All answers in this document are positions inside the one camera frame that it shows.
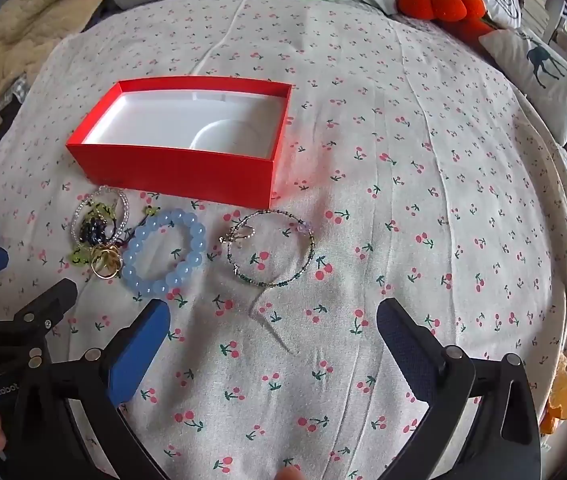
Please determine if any red cardboard box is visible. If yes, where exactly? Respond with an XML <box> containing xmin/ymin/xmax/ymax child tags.
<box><xmin>66</xmin><ymin>76</ymin><xmax>294</xmax><ymax>207</ymax></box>

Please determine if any blue bead bracelet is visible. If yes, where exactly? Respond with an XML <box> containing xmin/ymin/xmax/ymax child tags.
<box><xmin>122</xmin><ymin>210</ymin><xmax>207</xmax><ymax>297</ymax></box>

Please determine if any beige fleece blanket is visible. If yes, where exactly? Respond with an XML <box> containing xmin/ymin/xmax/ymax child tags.
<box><xmin>0</xmin><ymin>0</ymin><xmax>129</xmax><ymax>136</ymax></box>

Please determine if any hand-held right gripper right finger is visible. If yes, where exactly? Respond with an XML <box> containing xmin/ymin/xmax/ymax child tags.
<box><xmin>377</xmin><ymin>297</ymin><xmax>541</xmax><ymax>480</ymax></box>

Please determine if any green bead black cord bracelet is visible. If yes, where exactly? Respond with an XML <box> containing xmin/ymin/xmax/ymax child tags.
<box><xmin>72</xmin><ymin>200</ymin><xmax>161</xmax><ymax>267</ymax></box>

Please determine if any gold flower ring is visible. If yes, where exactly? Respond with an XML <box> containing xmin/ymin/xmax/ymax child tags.
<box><xmin>88</xmin><ymin>245</ymin><xmax>125</xmax><ymax>280</ymax></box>

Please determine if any cherry print bedsheet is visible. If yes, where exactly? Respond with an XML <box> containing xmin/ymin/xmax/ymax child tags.
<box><xmin>0</xmin><ymin>0</ymin><xmax>567</xmax><ymax>480</ymax></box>

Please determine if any thin green bead bracelet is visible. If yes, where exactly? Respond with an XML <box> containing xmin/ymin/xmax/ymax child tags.
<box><xmin>219</xmin><ymin>209</ymin><xmax>315</xmax><ymax>288</ymax></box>

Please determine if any deer print pillow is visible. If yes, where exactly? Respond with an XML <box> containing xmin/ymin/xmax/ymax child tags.
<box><xmin>478</xmin><ymin>27</ymin><xmax>567</xmax><ymax>147</ymax></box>

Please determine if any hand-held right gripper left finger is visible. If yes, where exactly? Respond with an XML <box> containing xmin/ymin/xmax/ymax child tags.
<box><xmin>23</xmin><ymin>299</ymin><xmax>171</xmax><ymax>480</ymax></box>

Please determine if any orange pumpkin plush toy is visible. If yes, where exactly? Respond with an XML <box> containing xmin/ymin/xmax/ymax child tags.
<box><xmin>396</xmin><ymin>0</ymin><xmax>495</xmax><ymax>37</ymax></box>

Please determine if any clear bead bracelet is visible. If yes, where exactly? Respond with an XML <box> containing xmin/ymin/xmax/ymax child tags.
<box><xmin>70</xmin><ymin>186</ymin><xmax>130</xmax><ymax>247</ymax></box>

